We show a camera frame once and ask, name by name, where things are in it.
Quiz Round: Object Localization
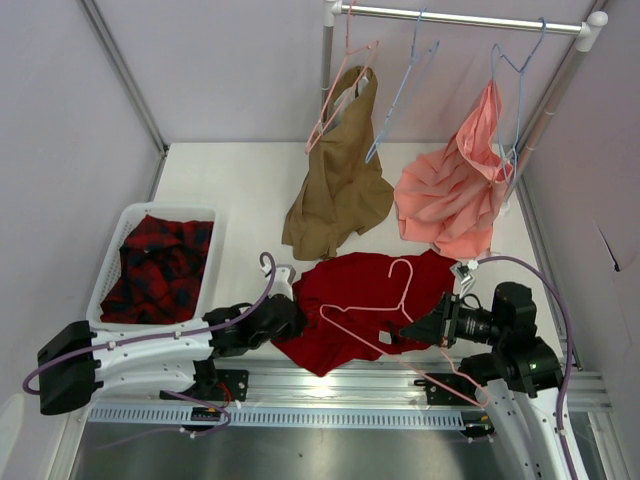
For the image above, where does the pink wire hanger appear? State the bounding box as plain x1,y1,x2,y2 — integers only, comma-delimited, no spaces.
319,258,491,409

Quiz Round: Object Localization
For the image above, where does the red skirt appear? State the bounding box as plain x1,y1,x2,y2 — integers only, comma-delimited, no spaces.
274,250,454,377

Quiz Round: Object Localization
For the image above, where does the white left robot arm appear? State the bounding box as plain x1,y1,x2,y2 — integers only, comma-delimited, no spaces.
37,294,307,416

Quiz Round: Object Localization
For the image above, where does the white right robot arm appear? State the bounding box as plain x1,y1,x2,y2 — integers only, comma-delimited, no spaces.
399,282,588,479

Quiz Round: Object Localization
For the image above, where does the salmon pink skirt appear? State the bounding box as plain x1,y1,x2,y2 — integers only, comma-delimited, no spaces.
394,80,514,259

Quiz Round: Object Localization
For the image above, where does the tan brown skirt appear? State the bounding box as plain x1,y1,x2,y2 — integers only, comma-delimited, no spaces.
282,69,393,261

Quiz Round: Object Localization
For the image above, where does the blue hanger with pink skirt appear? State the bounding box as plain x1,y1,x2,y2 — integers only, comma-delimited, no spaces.
490,17,548,186

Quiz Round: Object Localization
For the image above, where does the light blue empty hanger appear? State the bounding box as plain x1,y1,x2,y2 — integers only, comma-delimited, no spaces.
364,7,440,164

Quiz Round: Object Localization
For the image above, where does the pink hanger with brown skirt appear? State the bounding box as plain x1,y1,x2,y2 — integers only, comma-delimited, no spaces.
305,1,380,154

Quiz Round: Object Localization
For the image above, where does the white plastic basket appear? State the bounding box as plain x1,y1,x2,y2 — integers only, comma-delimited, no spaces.
86,202,222,331

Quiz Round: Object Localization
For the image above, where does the red plaid garment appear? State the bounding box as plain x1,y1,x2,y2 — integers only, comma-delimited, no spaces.
100,215,214,325

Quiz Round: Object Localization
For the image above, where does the metal clothes rack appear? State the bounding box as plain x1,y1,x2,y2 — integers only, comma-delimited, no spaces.
320,1,609,194

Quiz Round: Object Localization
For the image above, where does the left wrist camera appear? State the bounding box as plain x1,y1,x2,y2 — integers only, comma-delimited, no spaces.
270,265,296,301

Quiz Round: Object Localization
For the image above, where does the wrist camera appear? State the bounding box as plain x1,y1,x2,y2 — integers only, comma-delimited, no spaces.
270,265,296,301
450,260,479,296

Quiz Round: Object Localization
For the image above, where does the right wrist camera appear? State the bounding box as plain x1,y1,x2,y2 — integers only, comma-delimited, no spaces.
450,260,479,296

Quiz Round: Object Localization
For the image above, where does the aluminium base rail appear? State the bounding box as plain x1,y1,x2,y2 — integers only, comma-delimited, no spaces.
85,359,612,430

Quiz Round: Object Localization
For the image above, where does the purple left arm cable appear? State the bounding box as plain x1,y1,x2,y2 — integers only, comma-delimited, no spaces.
22,252,279,442

